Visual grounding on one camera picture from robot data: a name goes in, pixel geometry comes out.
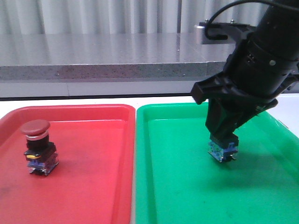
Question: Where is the green mushroom push button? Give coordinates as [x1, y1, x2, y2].
[208, 134, 239, 163]

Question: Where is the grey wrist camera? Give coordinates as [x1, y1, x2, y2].
[194, 20, 256, 44]

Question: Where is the green plastic tray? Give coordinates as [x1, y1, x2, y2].
[135, 103, 299, 224]

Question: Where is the black cable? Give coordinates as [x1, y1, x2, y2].
[204, 0, 281, 40]

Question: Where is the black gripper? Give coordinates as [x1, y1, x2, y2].
[191, 35, 299, 142]

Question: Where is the red plastic tray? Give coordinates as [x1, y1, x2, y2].
[0, 105, 135, 224]

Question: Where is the grey stone counter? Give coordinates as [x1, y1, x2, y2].
[0, 33, 235, 98]

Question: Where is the white container on counter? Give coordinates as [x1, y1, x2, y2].
[273, 7, 283, 30]

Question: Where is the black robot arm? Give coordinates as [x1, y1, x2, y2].
[191, 0, 299, 147]

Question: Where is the red mushroom push button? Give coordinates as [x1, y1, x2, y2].
[20, 119, 59, 176]

